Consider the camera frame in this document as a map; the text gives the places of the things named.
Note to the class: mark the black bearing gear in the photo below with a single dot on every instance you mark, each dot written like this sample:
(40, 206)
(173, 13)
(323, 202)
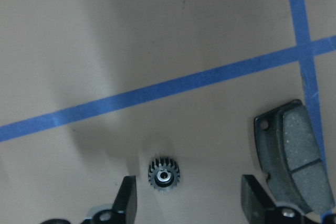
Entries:
(164, 173)

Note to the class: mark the black brake pad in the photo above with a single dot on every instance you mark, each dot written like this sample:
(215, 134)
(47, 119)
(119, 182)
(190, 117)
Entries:
(288, 153)

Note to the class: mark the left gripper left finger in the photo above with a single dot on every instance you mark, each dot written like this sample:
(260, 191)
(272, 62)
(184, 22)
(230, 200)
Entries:
(125, 204)

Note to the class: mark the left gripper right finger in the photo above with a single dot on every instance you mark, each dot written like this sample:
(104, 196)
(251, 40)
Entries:
(257, 206)

